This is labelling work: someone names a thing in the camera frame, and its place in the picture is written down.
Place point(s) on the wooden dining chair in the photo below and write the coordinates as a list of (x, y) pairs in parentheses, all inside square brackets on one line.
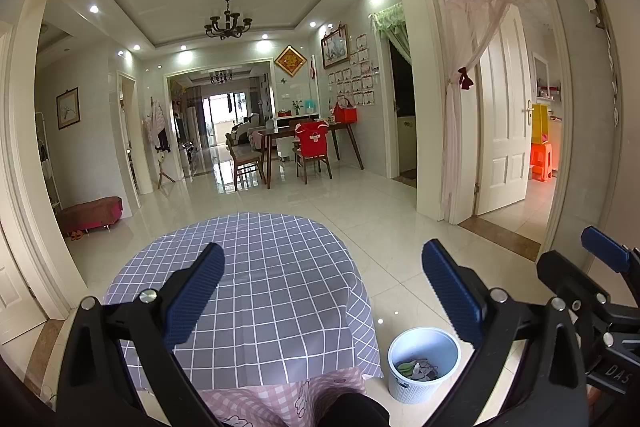
[(246, 162)]

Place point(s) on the green curtain valance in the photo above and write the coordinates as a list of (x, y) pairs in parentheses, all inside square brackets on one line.
[(392, 22)]

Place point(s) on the white plastic waste bin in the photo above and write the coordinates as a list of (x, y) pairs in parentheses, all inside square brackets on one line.
[(425, 387)]

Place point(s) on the dark red curtain bow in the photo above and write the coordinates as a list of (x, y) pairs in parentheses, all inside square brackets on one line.
[(465, 78)]

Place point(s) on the grey checked tablecloth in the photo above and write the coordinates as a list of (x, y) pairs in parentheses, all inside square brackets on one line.
[(280, 307)]

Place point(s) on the white sideboard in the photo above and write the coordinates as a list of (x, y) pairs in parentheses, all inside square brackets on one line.
[(285, 121)]

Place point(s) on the dark green wrapper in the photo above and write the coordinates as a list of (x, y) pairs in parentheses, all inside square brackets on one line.
[(406, 368)]

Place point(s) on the orange plastic stool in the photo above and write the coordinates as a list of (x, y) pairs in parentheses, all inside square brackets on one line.
[(541, 161)]

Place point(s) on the yellow box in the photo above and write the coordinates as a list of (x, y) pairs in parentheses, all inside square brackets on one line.
[(539, 122)]

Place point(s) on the teal box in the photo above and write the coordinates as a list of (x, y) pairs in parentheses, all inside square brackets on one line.
[(310, 105)]

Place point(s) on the black snack wrapper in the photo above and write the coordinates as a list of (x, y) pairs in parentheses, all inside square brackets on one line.
[(428, 370)]

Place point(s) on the person's black trouser knee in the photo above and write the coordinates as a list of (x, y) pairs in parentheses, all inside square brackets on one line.
[(352, 412)]

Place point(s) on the white panelled door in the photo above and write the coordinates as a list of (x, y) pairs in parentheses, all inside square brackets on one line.
[(502, 117)]

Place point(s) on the wooden dining table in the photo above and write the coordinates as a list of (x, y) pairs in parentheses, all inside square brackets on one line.
[(280, 134)]

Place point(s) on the red diamond wall ornament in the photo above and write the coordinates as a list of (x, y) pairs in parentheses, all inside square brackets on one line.
[(290, 58)]

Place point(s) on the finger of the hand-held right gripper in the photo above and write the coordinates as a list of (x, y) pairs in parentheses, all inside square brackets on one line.
[(605, 247), (570, 277)]

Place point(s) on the wooden coat stand with clothes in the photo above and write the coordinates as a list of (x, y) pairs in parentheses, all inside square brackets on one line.
[(156, 124)]

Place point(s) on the pink lace door curtain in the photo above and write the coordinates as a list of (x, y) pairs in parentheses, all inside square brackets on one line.
[(465, 37)]

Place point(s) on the person's pink checked clothing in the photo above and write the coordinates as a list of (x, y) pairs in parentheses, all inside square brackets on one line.
[(265, 399)]

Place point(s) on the large black chandelier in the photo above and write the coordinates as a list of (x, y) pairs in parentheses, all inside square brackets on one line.
[(227, 26)]

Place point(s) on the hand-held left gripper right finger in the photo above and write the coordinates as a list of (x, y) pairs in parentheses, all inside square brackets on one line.
[(450, 292)]

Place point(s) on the small framed wall picture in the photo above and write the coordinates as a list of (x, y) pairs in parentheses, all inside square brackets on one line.
[(67, 108)]

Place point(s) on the white metal rack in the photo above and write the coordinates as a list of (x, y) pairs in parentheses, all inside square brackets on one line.
[(49, 162)]

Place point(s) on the framed flower picture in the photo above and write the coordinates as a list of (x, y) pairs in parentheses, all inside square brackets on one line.
[(335, 48)]

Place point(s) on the dark red upholstered bench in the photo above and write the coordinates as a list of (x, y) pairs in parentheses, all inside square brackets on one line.
[(90, 213)]

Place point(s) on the chair with red cover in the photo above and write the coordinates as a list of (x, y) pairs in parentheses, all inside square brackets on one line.
[(312, 141)]

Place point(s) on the small black chandelier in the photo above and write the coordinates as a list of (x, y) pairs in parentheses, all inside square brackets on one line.
[(221, 78)]

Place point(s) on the pair of orange slippers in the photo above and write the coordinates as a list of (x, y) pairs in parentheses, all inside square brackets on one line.
[(77, 236)]

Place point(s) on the group of wall certificates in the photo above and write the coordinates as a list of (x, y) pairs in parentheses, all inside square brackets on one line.
[(352, 77)]

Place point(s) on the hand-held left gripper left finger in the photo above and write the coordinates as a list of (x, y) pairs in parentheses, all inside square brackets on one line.
[(192, 297)]

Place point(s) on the white framed mirror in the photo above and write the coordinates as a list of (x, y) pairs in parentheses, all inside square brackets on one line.
[(541, 71)]

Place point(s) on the grey sofa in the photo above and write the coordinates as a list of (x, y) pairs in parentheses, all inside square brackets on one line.
[(247, 126)]

